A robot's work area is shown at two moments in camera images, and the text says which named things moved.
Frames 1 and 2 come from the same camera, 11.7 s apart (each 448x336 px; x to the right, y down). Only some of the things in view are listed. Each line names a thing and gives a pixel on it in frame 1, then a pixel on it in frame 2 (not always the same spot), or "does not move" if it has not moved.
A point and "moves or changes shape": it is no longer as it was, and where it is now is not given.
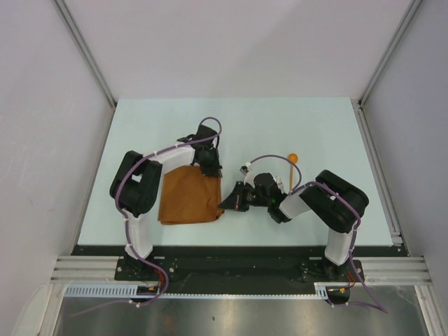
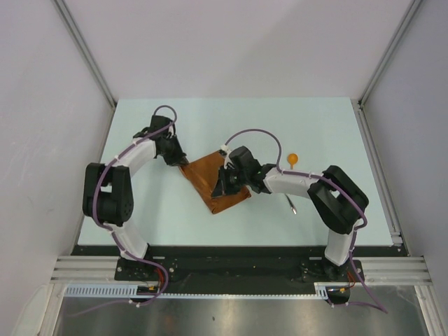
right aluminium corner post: x=411 y=10 does not move
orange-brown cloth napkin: x=190 y=197 moves or changes shape
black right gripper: x=236 y=200 → x=222 y=186
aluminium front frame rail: x=378 y=270 does not move
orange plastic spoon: x=294 y=158 does not move
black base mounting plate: x=241 y=268 does not move
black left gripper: x=213 y=169 → x=178 y=159
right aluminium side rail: x=396 y=235 does not move
